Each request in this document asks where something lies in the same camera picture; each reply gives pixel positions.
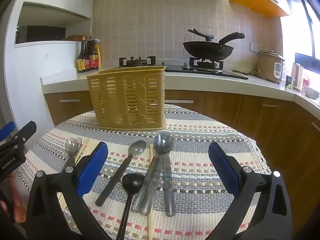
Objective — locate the small red object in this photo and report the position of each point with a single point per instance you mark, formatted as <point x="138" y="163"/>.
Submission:
<point x="306" y="81"/>

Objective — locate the dark mug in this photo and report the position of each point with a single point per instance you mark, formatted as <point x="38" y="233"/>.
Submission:
<point x="290" y="83"/>

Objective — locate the slim dark sauce bottle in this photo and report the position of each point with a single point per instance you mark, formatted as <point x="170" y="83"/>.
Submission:
<point x="81" y="60"/>

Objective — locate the white wall socket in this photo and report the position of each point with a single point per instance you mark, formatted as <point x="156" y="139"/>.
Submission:
<point x="255" y="47"/>

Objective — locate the black burner pan support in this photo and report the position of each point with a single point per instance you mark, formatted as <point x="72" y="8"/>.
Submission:
<point x="206" y="63"/>
<point x="137" y="61"/>

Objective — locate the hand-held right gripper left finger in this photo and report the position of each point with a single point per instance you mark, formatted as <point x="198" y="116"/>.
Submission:
<point x="93" y="167"/>

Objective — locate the dark framed window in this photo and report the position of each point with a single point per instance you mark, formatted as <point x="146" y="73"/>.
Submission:
<point x="306" y="60"/>

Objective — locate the black plastic spoon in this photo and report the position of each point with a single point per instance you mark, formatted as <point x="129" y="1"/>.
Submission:
<point x="132" y="183"/>

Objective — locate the yellow plastic utensil basket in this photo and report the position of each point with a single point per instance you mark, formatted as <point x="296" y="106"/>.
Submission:
<point x="125" y="100"/>

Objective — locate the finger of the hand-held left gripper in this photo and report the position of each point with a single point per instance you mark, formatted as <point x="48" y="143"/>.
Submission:
<point x="25" y="133"/>
<point x="6" y="131"/>

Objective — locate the dark grey long spoon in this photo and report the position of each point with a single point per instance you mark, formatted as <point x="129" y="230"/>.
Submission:
<point x="117" y="175"/>

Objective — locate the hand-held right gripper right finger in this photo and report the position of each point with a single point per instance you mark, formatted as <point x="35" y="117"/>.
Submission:
<point x="224" y="168"/>

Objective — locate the black glass gas cooktop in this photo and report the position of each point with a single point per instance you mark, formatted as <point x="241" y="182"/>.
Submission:
<point x="225" y="73"/>

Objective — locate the white kitchen countertop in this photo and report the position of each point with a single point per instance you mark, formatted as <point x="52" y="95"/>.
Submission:
<point x="65" y="82"/>

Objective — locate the striped woven tablecloth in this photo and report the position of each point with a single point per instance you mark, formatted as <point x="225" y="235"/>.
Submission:
<point x="195" y="160"/>

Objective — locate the large dark sauce bottle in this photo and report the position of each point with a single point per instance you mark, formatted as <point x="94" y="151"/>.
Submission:
<point x="93" y="55"/>

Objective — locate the person's left hand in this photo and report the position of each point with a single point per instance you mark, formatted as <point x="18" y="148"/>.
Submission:
<point x="18" y="205"/>

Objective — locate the light wooden chopstick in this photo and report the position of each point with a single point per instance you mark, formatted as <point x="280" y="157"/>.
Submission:
<point x="150" y="227"/>

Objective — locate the grey bowl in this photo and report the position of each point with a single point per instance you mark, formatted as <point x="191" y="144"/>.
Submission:
<point x="311" y="92"/>

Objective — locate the beige rice cooker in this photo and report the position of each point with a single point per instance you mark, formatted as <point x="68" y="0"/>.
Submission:
<point x="268" y="67"/>

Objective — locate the black wok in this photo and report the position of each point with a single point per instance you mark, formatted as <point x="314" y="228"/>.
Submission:
<point x="207" y="50"/>

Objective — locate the clear grey plastic spoon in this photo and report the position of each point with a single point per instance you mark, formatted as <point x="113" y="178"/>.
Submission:
<point x="72" y="146"/>

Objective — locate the wooden base cabinet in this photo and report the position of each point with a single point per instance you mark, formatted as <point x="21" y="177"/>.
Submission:
<point x="220" y="107"/>

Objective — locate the yellow oil bottle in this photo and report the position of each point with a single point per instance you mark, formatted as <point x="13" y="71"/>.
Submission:
<point x="99" y="55"/>

